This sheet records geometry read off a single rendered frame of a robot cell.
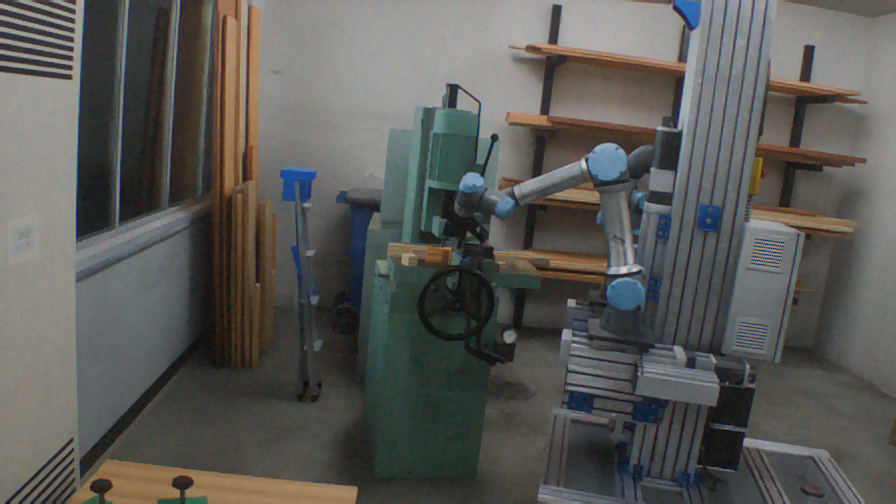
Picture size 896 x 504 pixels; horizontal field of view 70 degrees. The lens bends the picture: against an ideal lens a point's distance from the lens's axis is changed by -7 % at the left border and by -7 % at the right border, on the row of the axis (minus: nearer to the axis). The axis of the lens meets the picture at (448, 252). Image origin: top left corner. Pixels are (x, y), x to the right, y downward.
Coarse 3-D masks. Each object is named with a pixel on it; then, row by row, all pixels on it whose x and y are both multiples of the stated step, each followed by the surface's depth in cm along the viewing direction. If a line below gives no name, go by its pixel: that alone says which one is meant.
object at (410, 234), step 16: (416, 112) 303; (416, 128) 299; (416, 144) 296; (416, 160) 293; (416, 176) 293; (416, 192) 294; (416, 208) 296; (416, 224) 297; (416, 240) 298; (432, 240) 300; (448, 240) 301
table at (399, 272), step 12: (396, 264) 265; (420, 264) 270; (432, 264) 273; (444, 264) 275; (396, 276) 264; (408, 276) 265; (420, 276) 266; (444, 276) 268; (504, 276) 273; (516, 276) 274; (528, 276) 275; (540, 276) 276; (456, 288) 260; (492, 288) 263; (528, 288) 276
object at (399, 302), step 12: (384, 264) 312; (384, 288) 283; (384, 300) 280; (396, 300) 266; (408, 300) 267; (432, 300) 269; (444, 300) 270; (396, 312) 267; (408, 312) 268; (444, 312) 271
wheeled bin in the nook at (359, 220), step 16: (352, 192) 458; (368, 192) 453; (352, 208) 446; (368, 208) 445; (352, 224) 448; (368, 224) 448; (352, 240) 451; (352, 256) 453; (352, 272) 456; (352, 288) 459; (336, 304) 498; (352, 304) 462; (336, 320) 460; (352, 320) 461
